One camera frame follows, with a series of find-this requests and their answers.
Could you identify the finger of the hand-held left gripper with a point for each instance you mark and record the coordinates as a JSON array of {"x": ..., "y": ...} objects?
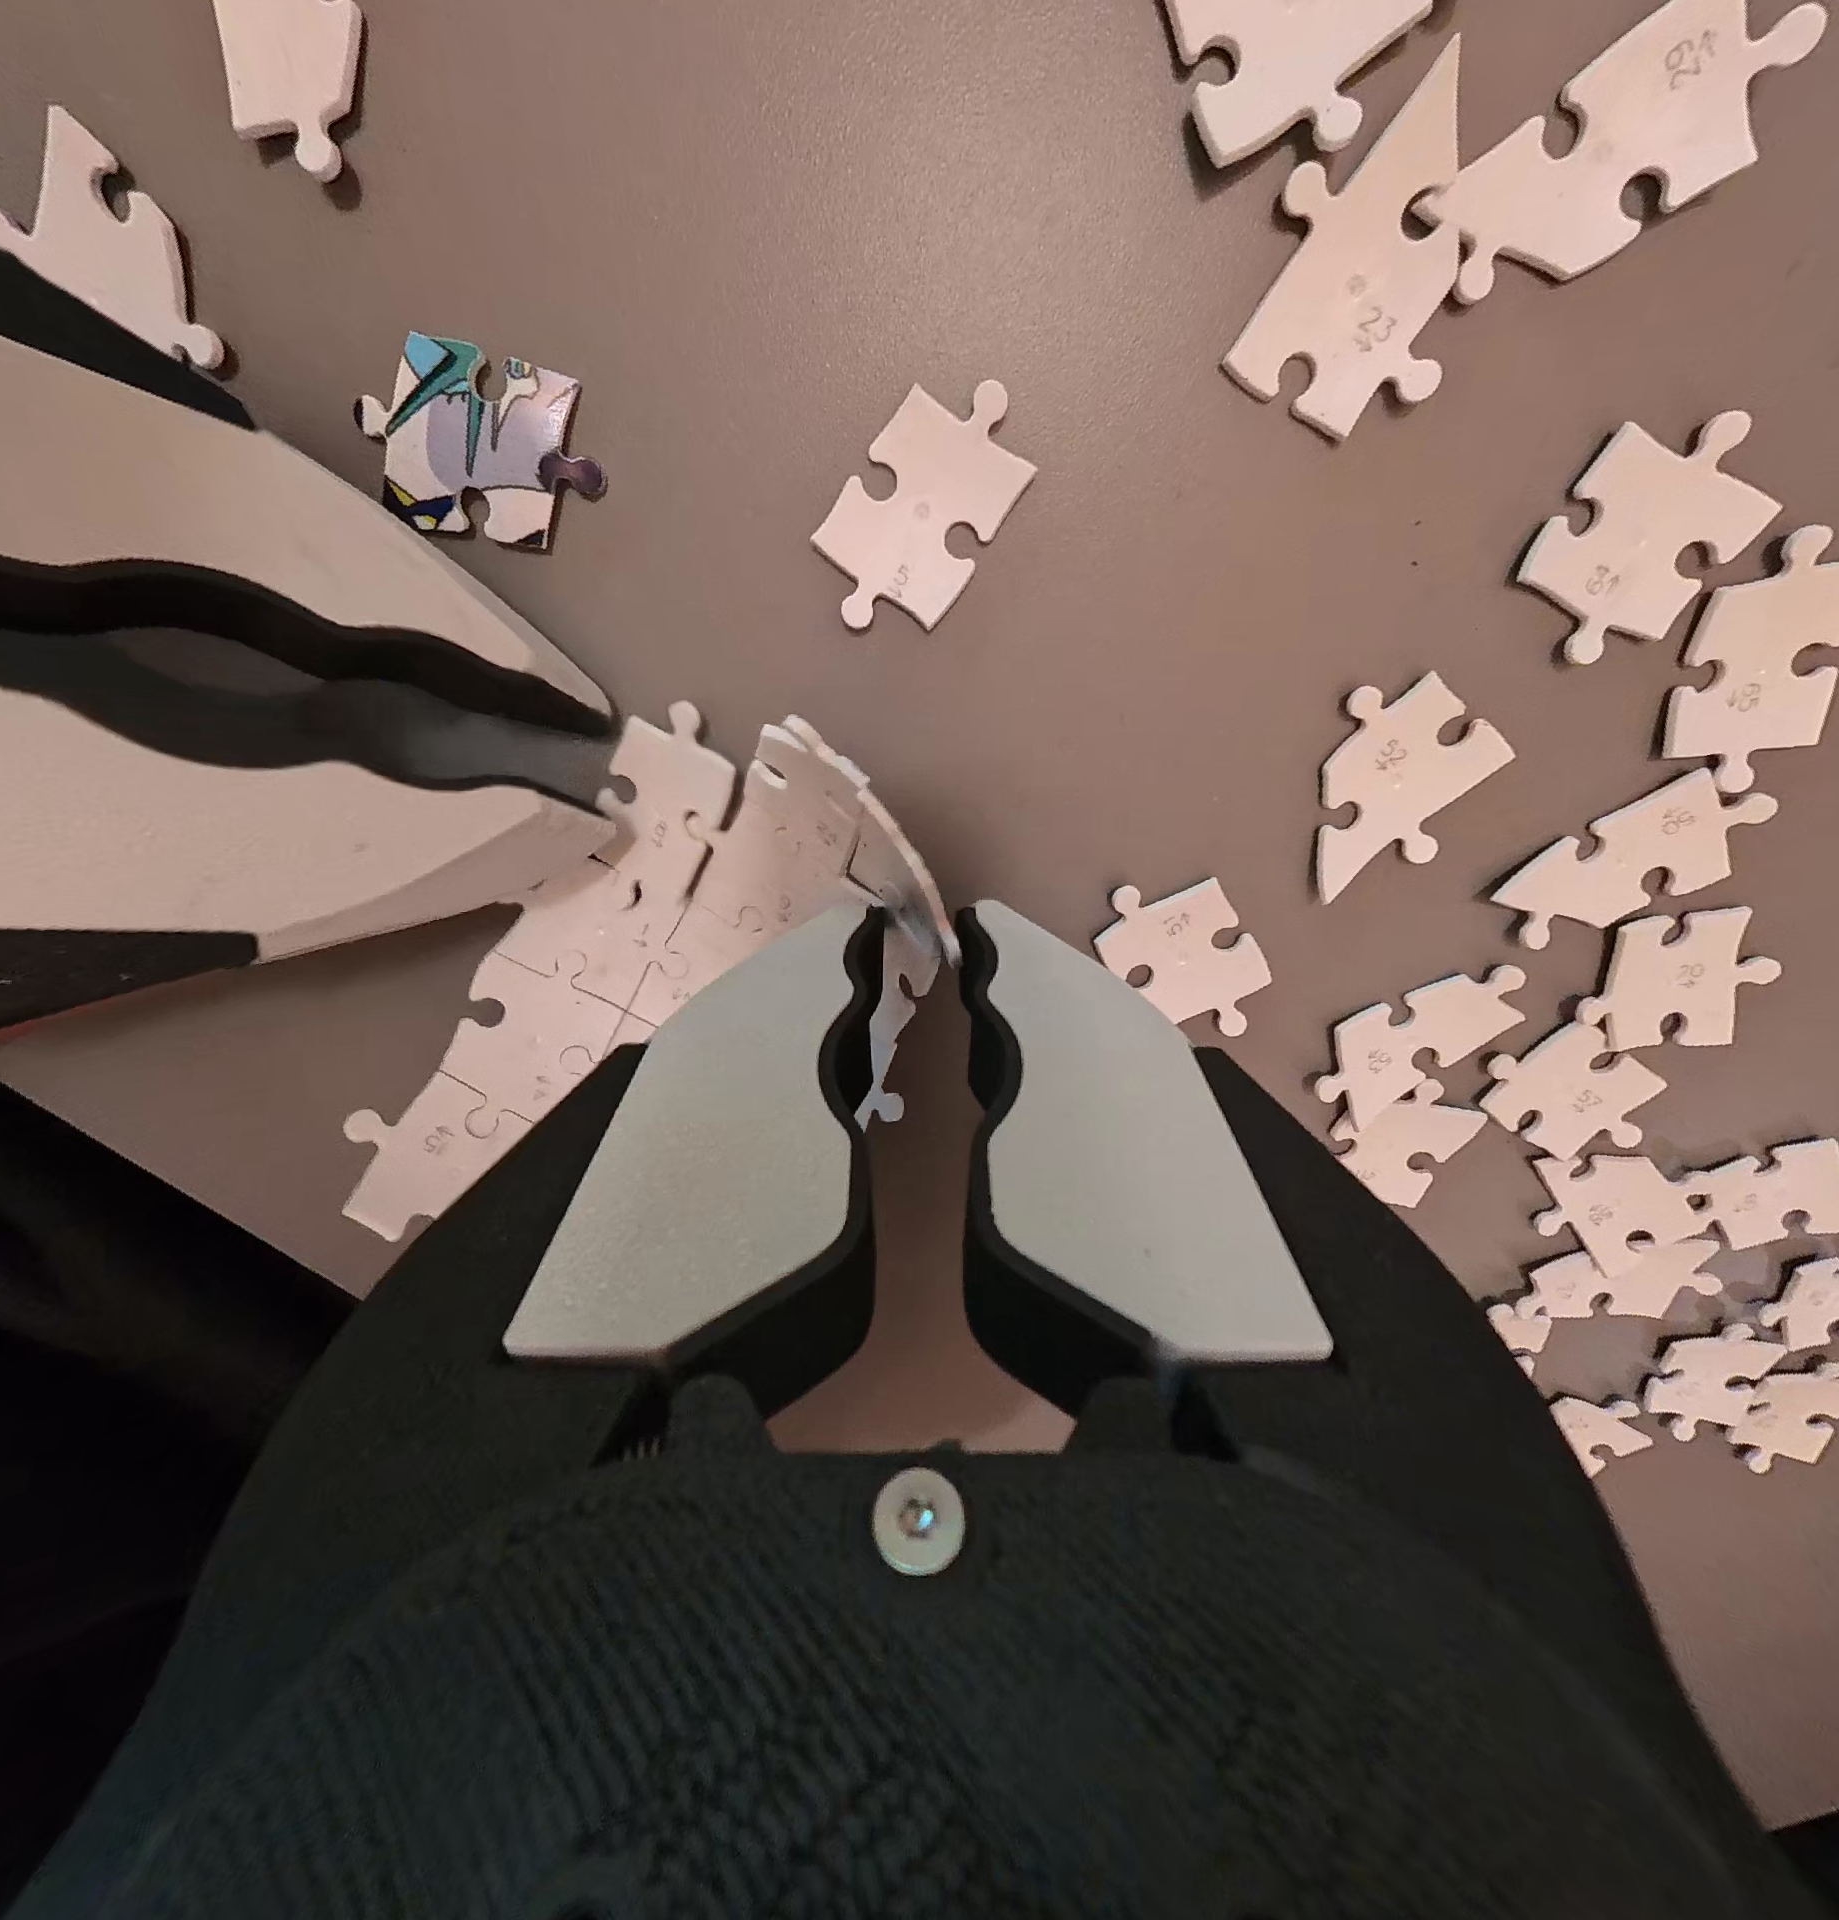
[
  {"x": 184, "y": 481},
  {"x": 184, "y": 840}
]

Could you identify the scatter of white pieces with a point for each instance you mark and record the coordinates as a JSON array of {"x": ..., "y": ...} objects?
[{"x": 1641, "y": 555}]

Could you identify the person's black clothing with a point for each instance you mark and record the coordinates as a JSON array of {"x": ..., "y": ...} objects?
[{"x": 140, "y": 1500}]

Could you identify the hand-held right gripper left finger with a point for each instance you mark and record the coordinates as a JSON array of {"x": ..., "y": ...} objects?
[{"x": 710, "y": 1186}]

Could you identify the bowl-shaped assembled puzzle section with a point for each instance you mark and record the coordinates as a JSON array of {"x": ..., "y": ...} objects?
[{"x": 651, "y": 900}]

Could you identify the colourful printed puzzle piece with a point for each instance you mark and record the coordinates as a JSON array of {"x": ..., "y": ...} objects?
[{"x": 471, "y": 451}]

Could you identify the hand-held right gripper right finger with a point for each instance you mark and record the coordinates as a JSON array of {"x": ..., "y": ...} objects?
[{"x": 1146, "y": 1186}]

